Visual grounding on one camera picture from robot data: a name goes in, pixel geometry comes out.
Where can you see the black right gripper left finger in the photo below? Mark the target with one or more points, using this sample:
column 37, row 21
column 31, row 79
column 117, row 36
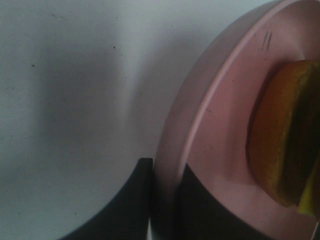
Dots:
column 126, row 216

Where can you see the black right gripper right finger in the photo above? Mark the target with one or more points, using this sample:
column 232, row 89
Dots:
column 199, row 216

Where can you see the toy burger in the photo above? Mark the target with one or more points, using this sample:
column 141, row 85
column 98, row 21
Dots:
column 284, row 139

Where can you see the pink round plate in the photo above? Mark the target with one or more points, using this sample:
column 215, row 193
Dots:
column 207, row 125

